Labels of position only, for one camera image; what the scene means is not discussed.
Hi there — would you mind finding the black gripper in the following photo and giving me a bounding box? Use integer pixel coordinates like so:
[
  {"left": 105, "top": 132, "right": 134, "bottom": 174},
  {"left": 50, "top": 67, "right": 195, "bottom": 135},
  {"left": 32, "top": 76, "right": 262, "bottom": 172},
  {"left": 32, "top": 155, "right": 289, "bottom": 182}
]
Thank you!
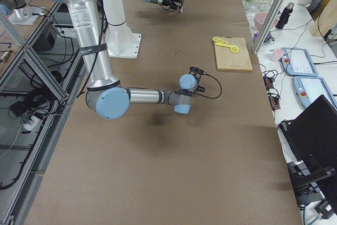
[
  {"left": 196, "top": 73, "right": 205, "bottom": 93},
  {"left": 161, "top": 0, "right": 184, "bottom": 9}
]

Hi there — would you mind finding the steel jigger measuring cup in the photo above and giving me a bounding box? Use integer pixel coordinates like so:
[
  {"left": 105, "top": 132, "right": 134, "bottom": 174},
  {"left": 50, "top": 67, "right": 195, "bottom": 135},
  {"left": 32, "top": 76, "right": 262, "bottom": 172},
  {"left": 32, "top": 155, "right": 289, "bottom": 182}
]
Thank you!
[{"left": 179, "top": 0, "right": 185, "bottom": 13}]

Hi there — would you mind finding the pink cup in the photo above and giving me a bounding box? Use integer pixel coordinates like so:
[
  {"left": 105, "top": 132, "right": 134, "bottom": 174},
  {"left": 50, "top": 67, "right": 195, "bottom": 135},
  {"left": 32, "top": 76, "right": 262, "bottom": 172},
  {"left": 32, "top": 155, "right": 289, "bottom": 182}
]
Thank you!
[{"left": 271, "top": 48, "right": 284, "bottom": 62}]

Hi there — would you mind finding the wooden cutting board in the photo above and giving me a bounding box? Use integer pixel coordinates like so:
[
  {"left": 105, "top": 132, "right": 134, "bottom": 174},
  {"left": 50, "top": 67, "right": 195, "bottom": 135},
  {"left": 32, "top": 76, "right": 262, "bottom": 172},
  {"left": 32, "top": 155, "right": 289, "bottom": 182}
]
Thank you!
[{"left": 213, "top": 37, "right": 253, "bottom": 71}]

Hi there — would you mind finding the lemon slice front left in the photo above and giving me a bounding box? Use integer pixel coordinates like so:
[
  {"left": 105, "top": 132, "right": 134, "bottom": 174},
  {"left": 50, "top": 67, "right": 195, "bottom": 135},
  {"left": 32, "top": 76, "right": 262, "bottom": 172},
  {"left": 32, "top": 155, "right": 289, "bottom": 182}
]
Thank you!
[{"left": 212, "top": 36, "right": 221, "bottom": 42}]

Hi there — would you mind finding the lemon slice on spoon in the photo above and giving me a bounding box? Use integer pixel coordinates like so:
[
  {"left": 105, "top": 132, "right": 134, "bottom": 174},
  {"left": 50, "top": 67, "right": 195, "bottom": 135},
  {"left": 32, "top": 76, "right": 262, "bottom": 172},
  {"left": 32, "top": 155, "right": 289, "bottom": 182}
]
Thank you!
[{"left": 230, "top": 46, "right": 239, "bottom": 53}]

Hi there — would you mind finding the purple cloth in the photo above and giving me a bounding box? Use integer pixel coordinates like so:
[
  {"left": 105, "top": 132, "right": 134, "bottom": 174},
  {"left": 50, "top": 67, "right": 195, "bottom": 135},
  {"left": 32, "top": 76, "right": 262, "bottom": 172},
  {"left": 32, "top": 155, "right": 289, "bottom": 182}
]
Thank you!
[{"left": 253, "top": 32, "right": 275, "bottom": 44}]

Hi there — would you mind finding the black power strip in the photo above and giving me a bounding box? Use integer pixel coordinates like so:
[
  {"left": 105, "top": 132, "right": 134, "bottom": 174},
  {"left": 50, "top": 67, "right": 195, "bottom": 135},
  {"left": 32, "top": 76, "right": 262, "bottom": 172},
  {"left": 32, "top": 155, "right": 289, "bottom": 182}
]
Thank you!
[{"left": 263, "top": 76, "right": 281, "bottom": 111}]

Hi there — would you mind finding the pink bowl with ice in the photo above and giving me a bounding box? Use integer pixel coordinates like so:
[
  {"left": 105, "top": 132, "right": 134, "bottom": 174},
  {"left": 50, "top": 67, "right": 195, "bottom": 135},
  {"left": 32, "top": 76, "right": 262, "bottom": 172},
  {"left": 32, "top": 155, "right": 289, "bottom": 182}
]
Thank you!
[{"left": 254, "top": 12, "right": 279, "bottom": 31}]

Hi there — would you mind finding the blue teach pendant far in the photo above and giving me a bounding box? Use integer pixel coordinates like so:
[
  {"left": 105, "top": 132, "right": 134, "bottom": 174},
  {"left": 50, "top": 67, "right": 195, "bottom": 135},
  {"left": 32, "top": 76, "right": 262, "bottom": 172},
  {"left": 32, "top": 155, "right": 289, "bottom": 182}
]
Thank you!
[{"left": 281, "top": 47, "right": 318, "bottom": 77}]

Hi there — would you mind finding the blue teach pendant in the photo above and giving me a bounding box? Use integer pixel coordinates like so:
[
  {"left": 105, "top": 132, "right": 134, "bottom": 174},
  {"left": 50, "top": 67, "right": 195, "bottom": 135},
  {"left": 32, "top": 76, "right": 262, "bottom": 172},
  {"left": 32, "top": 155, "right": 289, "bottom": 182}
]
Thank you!
[
  {"left": 281, "top": 47, "right": 318, "bottom": 77},
  {"left": 293, "top": 76, "right": 336, "bottom": 108}
]

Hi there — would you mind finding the black water bottle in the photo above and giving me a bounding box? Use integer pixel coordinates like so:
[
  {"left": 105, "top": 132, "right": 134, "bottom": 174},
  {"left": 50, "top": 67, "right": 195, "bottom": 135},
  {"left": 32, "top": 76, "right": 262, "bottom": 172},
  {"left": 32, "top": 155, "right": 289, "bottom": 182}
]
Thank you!
[{"left": 275, "top": 2, "right": 294, "bottom": 29}]

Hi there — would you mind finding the blue teach pendant near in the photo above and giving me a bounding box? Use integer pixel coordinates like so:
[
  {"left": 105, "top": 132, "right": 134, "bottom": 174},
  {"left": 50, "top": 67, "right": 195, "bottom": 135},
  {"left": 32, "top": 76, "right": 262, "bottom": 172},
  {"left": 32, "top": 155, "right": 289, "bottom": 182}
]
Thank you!
[{"left": 293, "top": 76, "right": 336, "bottom": 108}]

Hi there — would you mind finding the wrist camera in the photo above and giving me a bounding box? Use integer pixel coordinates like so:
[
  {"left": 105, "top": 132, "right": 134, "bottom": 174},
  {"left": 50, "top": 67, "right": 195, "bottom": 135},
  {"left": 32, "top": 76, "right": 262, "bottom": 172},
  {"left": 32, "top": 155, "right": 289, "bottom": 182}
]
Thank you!
[{"left": 189, "top": 66, "right": 205, "bottom": 78}]

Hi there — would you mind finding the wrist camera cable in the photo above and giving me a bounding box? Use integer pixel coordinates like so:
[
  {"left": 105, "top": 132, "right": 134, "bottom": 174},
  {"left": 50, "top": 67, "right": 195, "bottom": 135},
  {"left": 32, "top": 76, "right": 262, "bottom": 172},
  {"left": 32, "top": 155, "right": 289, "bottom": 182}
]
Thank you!
[{"left": 196, "top": 72, "right": 222, "bottom": 100}]

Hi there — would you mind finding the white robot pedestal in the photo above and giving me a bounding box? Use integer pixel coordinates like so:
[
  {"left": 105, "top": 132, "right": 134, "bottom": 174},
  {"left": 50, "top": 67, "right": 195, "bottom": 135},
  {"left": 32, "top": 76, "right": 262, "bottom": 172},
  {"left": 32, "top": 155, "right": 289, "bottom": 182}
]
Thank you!
[{"left": 103, "top": 0, "right": 142, "bottom": 59}]

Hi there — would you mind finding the aluminium frame post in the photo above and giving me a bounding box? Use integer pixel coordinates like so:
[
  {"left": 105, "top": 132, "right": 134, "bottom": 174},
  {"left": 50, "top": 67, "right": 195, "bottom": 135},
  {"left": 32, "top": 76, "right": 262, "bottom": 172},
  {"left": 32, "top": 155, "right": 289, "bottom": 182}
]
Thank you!
[{"left": 252, "top": 0, "right": 284, "bottom": 55}]

